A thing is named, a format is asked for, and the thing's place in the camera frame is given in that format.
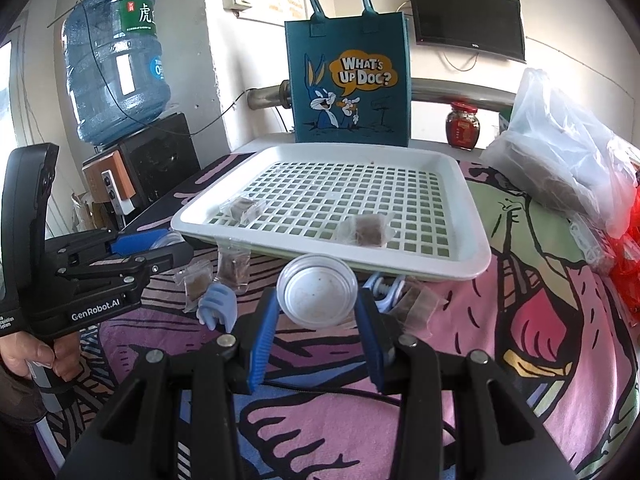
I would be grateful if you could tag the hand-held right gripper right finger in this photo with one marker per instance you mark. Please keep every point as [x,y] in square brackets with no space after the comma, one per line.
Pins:
[369,345]

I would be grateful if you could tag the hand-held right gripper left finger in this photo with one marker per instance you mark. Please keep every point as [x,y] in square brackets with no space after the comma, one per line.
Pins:
[262,345]

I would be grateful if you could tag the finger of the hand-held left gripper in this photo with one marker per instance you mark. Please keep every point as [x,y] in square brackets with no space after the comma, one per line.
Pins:
[130,245]
[160,260]

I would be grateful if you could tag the clear packet of brown cubes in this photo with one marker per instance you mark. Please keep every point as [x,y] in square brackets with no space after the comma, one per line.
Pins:
[196,285]
[367,229]
[415,307]
[243,207]
[233,270]

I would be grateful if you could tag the white slotted plastic tray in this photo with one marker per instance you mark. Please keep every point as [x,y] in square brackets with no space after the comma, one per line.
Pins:
[350,155]

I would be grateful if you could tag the person's left forearm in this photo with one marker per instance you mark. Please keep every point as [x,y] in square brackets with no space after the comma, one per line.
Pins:
[17,395]

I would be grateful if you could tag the person's left hand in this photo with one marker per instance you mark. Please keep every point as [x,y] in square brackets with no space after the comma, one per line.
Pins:
[65,362]

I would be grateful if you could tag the cardboard box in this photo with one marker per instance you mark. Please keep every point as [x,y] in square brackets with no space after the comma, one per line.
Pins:
[82,210]

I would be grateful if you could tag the black and wood water dispenser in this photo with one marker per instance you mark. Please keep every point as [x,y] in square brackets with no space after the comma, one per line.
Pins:
[155,165]

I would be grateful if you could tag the printed cartoon blanket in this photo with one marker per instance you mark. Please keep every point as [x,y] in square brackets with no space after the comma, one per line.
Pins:
[500,360]

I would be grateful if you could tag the blue water cooler bottle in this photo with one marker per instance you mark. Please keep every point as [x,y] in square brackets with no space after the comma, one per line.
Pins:
[115,75]

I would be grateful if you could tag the teal cartoon tote bag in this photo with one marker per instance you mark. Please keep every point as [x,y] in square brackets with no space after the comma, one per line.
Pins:
[350,125]

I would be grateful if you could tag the red-lidded sauce jar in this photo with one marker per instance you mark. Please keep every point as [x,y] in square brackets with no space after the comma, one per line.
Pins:
[462,127]

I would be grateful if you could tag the clear bag of white rings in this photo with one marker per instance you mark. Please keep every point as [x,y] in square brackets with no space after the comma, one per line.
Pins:
[587,242]

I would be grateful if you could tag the clear plastic bag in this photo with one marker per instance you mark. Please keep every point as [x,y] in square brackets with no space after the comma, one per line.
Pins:
[560,160]

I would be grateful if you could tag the red plastic bag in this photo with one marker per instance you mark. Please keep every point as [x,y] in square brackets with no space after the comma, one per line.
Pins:
[625,270]

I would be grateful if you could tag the grey metal pipe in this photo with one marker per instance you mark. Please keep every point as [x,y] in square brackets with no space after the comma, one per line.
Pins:
[450,88]

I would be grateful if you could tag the black wall television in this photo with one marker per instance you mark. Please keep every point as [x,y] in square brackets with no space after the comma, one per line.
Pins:
[465,15]

